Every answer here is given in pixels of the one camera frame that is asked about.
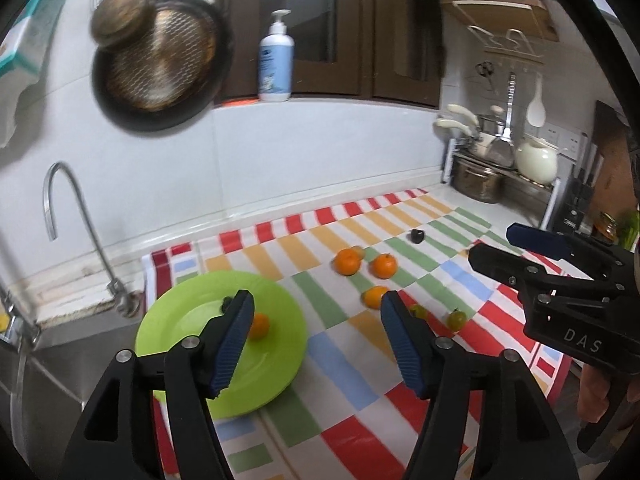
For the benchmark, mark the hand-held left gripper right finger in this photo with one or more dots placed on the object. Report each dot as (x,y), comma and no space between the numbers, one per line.
(405,347)

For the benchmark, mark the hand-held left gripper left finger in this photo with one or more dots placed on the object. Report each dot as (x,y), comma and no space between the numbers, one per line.
(232,345)

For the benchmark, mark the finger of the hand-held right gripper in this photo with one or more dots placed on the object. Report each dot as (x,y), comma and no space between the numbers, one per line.
(540,240)
(500,260)

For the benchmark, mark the orange mandarin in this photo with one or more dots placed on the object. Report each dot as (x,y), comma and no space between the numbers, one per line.
(347,262)
(373,297)
(383,266)
(260,326)

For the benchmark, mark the green plate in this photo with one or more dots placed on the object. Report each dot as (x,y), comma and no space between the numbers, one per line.
(180,320)

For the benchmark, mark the person's right hand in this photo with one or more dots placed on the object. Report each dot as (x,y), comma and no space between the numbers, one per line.
(594,392)

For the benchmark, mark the white pot rack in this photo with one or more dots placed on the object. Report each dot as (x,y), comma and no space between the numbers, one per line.
(547,205)

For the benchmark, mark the small green tomato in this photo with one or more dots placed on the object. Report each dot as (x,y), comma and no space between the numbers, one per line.
(456,320)
(418,311)

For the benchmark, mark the black knife block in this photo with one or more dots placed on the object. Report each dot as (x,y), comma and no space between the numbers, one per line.
(580,195)

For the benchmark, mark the striped colourful cloth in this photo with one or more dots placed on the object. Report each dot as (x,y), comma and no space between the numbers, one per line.
(340,360)

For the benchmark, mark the glass jar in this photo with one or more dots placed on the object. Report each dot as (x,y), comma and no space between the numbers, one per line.
(607,225)

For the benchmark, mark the white ceramic pot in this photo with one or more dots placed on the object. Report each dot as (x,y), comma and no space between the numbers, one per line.
(536,162)

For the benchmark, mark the steel cooking pot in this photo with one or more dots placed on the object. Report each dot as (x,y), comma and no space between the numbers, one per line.
(475,180)

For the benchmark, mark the small dark fruit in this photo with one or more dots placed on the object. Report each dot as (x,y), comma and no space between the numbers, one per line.
(417,235)

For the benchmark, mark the steel spatula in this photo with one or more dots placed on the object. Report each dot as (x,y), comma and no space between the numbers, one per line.
(502,152)

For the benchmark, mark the small yellow fruit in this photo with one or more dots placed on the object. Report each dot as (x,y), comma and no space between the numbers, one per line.
(357,249)

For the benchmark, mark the brown wooden board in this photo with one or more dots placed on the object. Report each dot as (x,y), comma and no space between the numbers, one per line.
(615,160)

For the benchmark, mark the white rice spoon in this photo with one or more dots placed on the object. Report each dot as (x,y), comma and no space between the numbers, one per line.
(535,110)

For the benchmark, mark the curved steel faucet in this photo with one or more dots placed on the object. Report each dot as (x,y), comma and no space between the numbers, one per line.
(92,240)

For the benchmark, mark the black scissors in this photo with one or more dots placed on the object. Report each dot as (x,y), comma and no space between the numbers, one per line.
(484,71)

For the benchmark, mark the steel sink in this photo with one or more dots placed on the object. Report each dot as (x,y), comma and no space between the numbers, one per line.
(45,395)

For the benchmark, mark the steel tap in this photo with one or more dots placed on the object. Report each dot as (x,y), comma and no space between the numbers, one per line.
(20,325)

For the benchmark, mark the black frying pan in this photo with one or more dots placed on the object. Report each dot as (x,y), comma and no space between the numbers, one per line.
(165,75)

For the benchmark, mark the white pump bottle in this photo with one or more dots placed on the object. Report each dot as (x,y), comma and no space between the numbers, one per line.
(275,67)

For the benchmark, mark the white plastic bag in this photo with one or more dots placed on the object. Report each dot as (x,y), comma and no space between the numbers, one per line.
(15,110)

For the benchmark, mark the small brass pan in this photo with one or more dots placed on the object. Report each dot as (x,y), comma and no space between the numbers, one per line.
(120,17)

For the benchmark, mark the teal and white box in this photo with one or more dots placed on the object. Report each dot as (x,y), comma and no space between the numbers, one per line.
(22,45)

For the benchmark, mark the wall power outlet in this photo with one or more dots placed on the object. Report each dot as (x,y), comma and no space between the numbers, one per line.
(565,141)

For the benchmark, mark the dark brown window frame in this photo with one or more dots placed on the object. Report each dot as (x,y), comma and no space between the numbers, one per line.
(390,30)

